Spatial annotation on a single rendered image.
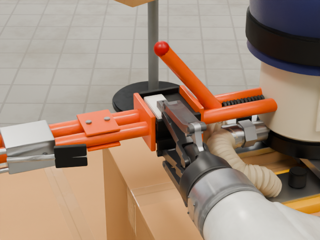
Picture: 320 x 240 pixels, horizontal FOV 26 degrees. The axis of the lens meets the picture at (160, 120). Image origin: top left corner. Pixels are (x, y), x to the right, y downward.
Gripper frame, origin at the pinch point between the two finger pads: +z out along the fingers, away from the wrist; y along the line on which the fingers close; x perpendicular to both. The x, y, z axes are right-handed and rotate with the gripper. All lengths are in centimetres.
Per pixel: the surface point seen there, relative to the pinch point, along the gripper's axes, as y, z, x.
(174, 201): 12.7, -4.1, 0.9
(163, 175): 12.8, 3.1, 1.9
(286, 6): -17.8, -5.2, 16.9
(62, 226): 53, 46, -7
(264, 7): -16.5, -1.3, 15.5
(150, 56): 83, 191, 68
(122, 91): 106, 205, 58
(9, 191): 54, 65, -17
